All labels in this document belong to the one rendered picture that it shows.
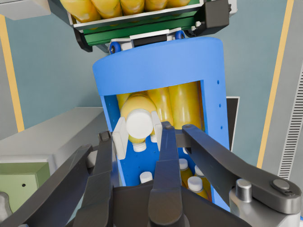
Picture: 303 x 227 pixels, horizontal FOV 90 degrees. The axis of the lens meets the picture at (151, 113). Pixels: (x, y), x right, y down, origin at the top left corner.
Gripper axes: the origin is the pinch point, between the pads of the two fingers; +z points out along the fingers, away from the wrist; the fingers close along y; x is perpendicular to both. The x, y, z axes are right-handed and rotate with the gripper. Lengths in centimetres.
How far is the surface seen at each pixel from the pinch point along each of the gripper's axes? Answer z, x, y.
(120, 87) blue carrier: 7.2, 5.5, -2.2
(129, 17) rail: 30.3, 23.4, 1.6
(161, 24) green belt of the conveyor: 38.4, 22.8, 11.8
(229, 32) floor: 128, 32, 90
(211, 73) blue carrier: 6.8, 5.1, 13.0
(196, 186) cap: 15.5, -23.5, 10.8
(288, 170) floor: 128, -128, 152
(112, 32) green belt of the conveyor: 38.4, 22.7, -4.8
